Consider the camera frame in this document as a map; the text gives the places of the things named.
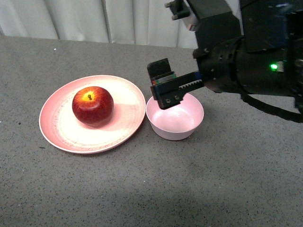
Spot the black cable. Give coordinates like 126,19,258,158
241,93,303,123

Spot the white pleated curtain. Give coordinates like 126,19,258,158
0,0,242,50

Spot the light pink bowl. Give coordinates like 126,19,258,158
146,94,205,140

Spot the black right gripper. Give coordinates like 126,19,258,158
147,36,243,110

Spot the pink round plate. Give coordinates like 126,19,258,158
39,75,146,154

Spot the camera mount on gripper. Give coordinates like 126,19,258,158
165,0,242,52

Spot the red apple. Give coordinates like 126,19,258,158
71,86,114,127

